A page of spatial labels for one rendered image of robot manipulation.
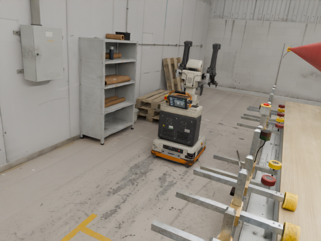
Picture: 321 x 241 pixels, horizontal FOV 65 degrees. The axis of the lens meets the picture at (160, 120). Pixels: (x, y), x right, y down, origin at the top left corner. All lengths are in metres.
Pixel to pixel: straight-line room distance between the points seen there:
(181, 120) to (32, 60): 1.90
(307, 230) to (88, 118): 3.31
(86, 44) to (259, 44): 6.59
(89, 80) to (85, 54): 0.37
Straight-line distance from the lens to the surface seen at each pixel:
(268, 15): 9.32
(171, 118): 3.38
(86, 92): 3.91
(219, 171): 1.68
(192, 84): 3.54
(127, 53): 4.47
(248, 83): 9.34
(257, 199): 1.97
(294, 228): 1.19
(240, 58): 9.32
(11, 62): 3.27
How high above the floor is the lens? 1.64
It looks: 18 degrees down
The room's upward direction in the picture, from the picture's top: 5 degrees clockwise
